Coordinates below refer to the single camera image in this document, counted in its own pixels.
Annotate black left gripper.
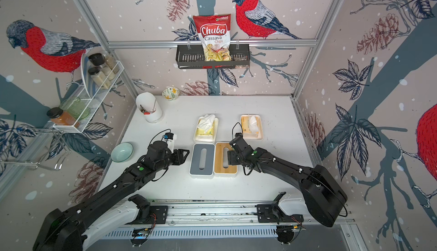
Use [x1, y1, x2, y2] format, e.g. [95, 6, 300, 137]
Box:
[155, 148, 191, 173]

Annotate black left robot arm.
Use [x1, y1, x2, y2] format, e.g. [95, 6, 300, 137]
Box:
[33, 141, 190, 251]

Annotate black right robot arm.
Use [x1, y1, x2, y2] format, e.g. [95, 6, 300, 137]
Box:
[228, 133, 348, 227]

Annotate light green bowl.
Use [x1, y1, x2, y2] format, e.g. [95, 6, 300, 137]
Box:
[110, 143, 134, 163]

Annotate white utensil holder cup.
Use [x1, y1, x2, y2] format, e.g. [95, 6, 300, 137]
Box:
[135, 92, 164, 123]

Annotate floral patterned small bowl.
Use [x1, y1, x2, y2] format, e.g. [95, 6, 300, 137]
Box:
[162, 87, 180, 101]

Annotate black lid spice jar front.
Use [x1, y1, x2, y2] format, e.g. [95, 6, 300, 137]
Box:
[88, 67, 110, 90]

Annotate black lid spice jar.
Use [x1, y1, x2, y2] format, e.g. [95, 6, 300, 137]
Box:
[88, 67, 110, 90]
[88, 53, 119, 80]

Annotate green glass cup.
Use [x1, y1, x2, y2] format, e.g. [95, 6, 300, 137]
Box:
[59, 97, 89, 120]

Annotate orange sauce jar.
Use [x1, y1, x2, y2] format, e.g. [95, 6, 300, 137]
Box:
[46, 107, 80, 128]

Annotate black lid spice jar rear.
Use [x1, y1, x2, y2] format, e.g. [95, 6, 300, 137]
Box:
[88, 53, 119, 80]

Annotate red Chuba chips bag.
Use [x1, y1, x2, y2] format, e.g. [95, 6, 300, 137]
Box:
[193, 14, 231, 62]

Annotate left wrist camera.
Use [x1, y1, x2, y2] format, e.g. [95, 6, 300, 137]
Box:
[163, 132, 177, 152]

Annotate red handled tool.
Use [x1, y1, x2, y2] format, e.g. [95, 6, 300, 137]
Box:
[140, 105, 150, 115]

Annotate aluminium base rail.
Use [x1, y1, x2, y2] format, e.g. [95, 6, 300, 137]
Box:
[84, 195, 367, 251]

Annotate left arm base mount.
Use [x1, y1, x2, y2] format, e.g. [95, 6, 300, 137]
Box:
[127, 194, 168, 247]

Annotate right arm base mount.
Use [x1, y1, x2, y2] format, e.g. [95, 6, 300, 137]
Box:
[255, 192, 304, 245]

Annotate black wire wall basket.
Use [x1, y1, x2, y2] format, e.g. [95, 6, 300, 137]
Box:
[176, 44, 250, 69]

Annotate white wire wall shelf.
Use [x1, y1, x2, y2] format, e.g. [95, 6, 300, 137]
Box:
[53, 55, 125, 133]

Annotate chrome wire wall rack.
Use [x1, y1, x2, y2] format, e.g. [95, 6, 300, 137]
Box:
[1, 127, 72, 171]

